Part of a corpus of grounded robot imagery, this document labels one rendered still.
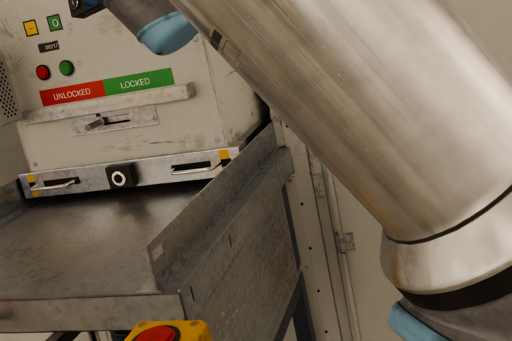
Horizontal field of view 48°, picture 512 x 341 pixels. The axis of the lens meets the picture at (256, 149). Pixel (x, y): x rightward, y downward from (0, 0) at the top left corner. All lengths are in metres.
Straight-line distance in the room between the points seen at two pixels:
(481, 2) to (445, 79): 1.00
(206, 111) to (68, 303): 0.48
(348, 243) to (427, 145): 1.15
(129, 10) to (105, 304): 0.40
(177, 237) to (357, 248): 0.67
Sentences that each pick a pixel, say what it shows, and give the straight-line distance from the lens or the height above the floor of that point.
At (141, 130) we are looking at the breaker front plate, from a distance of 1.24.
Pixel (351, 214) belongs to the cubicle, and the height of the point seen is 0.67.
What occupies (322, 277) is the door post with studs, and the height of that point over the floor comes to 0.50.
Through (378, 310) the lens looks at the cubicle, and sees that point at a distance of 1.51.
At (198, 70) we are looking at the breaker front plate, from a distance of 1.16.
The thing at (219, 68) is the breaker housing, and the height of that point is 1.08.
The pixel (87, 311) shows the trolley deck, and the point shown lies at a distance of 0.88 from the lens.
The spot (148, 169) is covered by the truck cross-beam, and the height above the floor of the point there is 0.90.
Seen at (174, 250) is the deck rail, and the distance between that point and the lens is 0.85.
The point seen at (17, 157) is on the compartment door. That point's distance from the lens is 1.64.
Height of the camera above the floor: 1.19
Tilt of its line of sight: 14 degrees down
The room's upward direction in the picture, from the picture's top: 12 degrees counter-clockwise
